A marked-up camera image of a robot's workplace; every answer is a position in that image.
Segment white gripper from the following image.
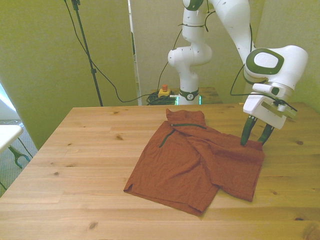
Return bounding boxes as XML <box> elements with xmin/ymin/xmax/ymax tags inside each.
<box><xmin>240</xmin><ymin>92</ymin><xmax>287</xmax><ymax>146</ymax></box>

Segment rust red shorts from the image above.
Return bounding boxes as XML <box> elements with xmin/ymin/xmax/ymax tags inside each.
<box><xmin>123</xmin><ymin>107</ymin><xmax>266</xmax><ymax>217</ymax></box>

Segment small wooden side table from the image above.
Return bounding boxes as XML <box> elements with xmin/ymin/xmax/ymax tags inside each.
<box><xmin>149</xmin><ymin>86</ymin><xmax>223</xmax><ymax>105</ymax></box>

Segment yellow emergency stop button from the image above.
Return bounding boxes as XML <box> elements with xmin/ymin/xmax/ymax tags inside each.
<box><xmin>157</xmin><ymin>84</ymin><xmax>174</xmax><ymax>99</ymax></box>

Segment white vertical panel edge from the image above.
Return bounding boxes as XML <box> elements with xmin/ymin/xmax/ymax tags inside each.
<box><xmin>127</xmin><ymin>0</ymin><xmax>143</xmax><ymax>106</ymax></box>

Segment black tripod stand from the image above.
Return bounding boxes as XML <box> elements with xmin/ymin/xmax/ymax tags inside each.
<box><xmin>71</xmin><ymin>0</ymin><xmax>105</xmax><ymax>107</ymax></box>
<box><xmin>63</xmin><ymin>0</ymin><xmax>151</xmax><ymax>104</ymax></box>

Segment teal folding table leg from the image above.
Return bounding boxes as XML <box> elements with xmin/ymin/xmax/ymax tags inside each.
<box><xmin>7</xmin><ymin>145</ymin><xmax>31</xmax><ymax>170</ymax></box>

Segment white folding table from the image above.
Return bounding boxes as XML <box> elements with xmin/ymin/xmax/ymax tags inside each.
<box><xmin>0</xmin><ymin>124</ymin><xmax>25</xmax><ymax>154</ymax></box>

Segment white slanted board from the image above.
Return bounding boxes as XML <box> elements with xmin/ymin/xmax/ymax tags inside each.
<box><xmin>0</xmin><ymin>82</ymin><xmax>19</xmax><ymax>121</ymax></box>

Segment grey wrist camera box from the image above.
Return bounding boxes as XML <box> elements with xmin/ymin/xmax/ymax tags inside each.
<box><xmin>261</xmin><ymin>99</ymin><xmax>298</xmax><ymax>118</ymax></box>

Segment coiled dark cable bundle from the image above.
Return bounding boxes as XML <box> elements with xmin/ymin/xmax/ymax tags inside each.
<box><xmin>146</xmin><ymin>91</ymin><xmax>180</xmax><ymax>106</ymax></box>

